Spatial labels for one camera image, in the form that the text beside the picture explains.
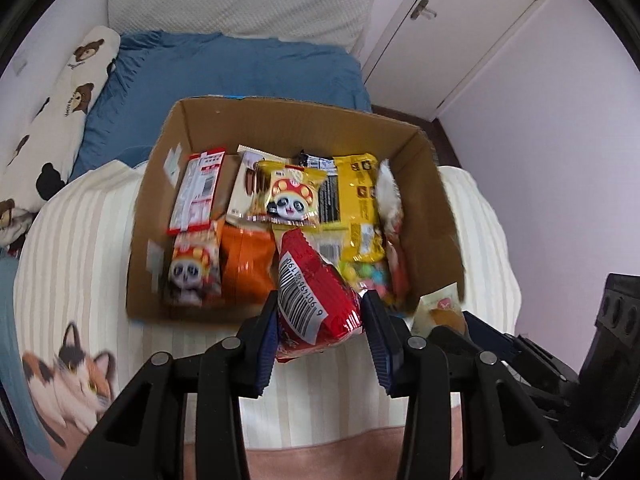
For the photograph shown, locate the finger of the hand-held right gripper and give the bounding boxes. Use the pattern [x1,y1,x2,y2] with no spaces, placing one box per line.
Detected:
[462,310,581,401]

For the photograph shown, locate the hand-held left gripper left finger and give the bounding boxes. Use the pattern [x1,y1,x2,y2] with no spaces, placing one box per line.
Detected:
[62,290,281,480]

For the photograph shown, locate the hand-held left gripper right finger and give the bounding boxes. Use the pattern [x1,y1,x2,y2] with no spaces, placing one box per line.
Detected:
[361,291,583,480]

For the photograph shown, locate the small cake packet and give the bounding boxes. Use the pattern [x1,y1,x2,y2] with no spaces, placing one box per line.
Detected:
[410,282,468,338]

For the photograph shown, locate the red barcode snack packet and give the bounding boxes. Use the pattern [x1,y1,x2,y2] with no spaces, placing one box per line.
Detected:
[274,227,363,361]

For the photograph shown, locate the orange snack packet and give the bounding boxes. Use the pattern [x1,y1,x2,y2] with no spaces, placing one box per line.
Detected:
[220,222,278,306]

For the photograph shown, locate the brown cardboard box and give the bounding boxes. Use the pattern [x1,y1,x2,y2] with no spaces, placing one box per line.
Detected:
[125,96,466,321]

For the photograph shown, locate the colourful candy bag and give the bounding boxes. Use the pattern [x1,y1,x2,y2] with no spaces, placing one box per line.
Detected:
[340,255,396,306]

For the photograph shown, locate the orange panda print packet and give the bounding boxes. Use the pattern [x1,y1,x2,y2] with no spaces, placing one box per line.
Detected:
[161,220,223,307]

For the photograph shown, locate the white and red snack bag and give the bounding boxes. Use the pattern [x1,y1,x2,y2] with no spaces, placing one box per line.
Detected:
[375,160,413,301]

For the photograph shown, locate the black and yellow snack packet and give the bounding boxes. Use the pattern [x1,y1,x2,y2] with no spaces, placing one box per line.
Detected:
[299,149,388,261]

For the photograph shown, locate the yellow panda print packet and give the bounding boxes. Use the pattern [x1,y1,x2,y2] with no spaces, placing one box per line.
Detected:
[245,159,328,231]

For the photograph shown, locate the cream biscuit packet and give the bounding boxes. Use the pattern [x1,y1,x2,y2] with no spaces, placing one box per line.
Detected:
[225,145,281,226]

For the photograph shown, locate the long red white snack packet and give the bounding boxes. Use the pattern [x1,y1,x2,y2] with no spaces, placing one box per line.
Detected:
[166,146,227,235]

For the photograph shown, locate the striped cat print blanket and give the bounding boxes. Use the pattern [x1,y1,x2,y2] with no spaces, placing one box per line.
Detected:
[12,160,523,480]

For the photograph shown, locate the blue quilt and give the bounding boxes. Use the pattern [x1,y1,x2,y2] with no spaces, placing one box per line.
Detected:
[67,30,373,181]

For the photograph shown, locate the white door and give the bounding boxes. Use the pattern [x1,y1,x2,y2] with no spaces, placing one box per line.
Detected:
[360,0,558,121]

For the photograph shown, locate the bear print pillow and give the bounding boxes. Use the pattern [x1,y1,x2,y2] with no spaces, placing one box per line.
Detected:
[0,25,121,256]

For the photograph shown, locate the white pillow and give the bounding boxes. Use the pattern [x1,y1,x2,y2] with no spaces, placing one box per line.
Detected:
[106,0,376,53]

